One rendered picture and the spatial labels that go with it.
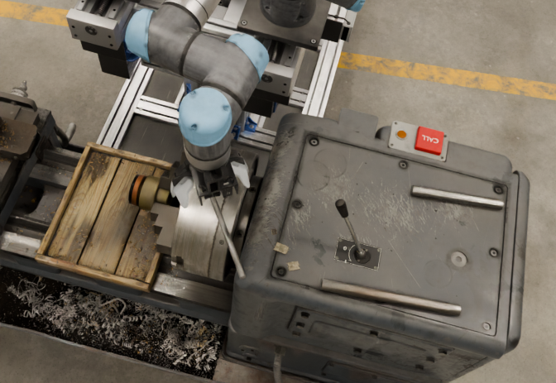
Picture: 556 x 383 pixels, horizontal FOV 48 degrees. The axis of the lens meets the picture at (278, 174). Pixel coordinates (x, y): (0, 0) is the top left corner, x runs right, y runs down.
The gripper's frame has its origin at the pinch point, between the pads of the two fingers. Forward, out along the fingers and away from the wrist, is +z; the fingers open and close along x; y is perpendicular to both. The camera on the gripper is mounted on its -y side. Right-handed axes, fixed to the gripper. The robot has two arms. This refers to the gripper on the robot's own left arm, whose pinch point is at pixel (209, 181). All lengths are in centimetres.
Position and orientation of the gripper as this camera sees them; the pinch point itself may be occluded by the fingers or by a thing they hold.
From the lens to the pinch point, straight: 124.4
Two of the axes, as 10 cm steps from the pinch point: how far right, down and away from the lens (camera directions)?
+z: -0.6, 3.6, 9.3
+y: 3.4, 8.8, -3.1
